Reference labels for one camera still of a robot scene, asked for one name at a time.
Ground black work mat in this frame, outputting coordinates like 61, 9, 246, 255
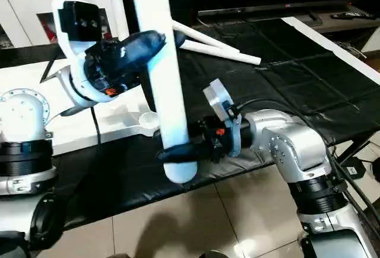
0, 16, 380, 232

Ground black stand foot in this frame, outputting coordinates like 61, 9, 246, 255
332, 130, 380, 167

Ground black remote control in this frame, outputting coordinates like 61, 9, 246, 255
331, 11, 376, 21

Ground black power adapter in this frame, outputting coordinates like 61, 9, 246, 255
344, 160, 370, 179

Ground red bottle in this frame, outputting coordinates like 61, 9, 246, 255
42, 21, 57, 44

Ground white plastic table top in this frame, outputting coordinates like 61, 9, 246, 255
0, 59, 162, 157

